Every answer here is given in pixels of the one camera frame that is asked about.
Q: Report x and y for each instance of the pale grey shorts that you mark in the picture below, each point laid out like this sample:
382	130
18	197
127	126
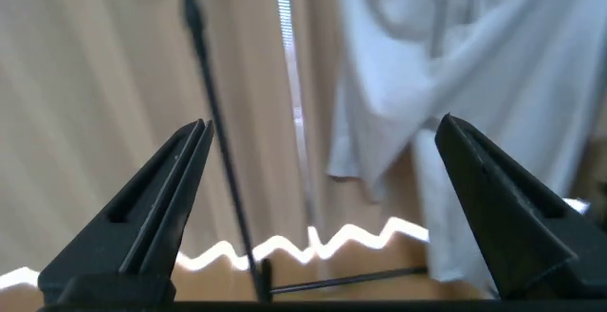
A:
474	65

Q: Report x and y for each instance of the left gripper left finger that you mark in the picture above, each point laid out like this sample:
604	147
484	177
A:
137	241

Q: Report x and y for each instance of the beige curtain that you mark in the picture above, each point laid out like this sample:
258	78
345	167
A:
95	89

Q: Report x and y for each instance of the black clothes rack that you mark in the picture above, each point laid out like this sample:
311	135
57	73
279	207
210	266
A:
226	160

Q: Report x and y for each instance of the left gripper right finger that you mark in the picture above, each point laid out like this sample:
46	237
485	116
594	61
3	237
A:
531	245

